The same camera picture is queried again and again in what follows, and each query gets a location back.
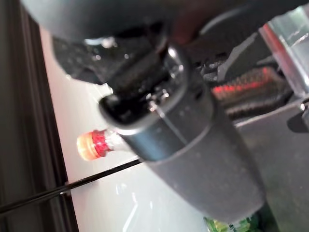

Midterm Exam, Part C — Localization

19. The Coke bottle red label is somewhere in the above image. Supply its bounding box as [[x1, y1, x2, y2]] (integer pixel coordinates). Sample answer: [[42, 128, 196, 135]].
[[76, 129, 125, 161]]

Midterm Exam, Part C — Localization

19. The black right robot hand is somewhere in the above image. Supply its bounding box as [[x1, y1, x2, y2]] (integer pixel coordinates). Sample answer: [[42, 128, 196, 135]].
[[20, 0, 309, 223]]

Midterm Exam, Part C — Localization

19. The black shelf board with rail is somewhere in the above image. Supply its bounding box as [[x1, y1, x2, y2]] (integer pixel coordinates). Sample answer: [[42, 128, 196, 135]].
[[0, 0, 80, 232]]

